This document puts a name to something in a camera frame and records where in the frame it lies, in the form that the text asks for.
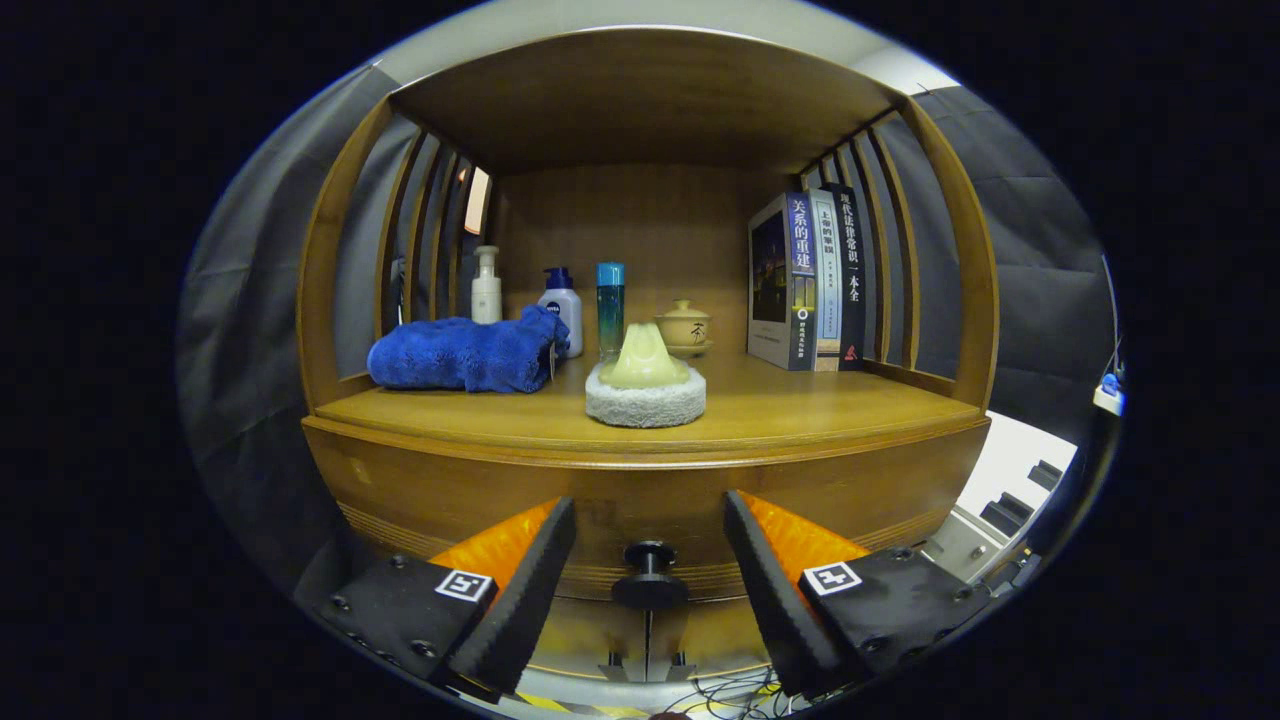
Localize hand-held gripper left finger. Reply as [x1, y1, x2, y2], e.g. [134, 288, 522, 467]
[318, 497, 578, 701]

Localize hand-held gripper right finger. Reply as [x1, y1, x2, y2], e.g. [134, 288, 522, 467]
[723, 489, 991, 698]

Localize wooden drawer with black knob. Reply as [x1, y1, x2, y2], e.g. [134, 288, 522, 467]
[302, 415, 993, 611]

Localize green handled scrubbing brush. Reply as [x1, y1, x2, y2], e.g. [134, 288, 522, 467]
[585, 322, 707, 429]

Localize wooden cabinet door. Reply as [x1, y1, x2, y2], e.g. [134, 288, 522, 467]
[530, 598, 649, 681]
[650, 598, 776, 673]

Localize wooden countertop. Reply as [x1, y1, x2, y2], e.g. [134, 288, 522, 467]
[315, 350, 986, 456]

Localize wooden cabinet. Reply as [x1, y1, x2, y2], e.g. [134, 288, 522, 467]
[297, 27, 1001, 686]

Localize yellow black hazard tape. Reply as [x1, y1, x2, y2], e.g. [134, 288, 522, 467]
[515, 690, 651, 719]

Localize blue towel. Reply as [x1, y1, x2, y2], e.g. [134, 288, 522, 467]
[367, 305, 571, 394]

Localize beige lidded teacup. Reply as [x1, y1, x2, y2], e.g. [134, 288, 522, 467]
[654, 299, 714, 358]

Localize white bottle with blue cap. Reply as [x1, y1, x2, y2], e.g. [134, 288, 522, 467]
[537, 266, 584, 359]

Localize white pump bottle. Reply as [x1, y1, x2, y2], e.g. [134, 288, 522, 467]
[471, 245, 503, 324]

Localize tall blue bottle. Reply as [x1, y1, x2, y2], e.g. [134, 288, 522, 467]
[596, 262, 626, 361]

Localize blue book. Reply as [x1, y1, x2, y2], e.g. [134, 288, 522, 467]
[747, 192, 819, 372]

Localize pale grey book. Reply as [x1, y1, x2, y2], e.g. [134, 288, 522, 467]
[808, 189, 844, 372]

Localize black book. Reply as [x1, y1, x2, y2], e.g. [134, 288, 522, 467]
[825, 183, 868, 372]

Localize floor cables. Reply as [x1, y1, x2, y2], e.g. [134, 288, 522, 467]
[670, 670, 791, 716]

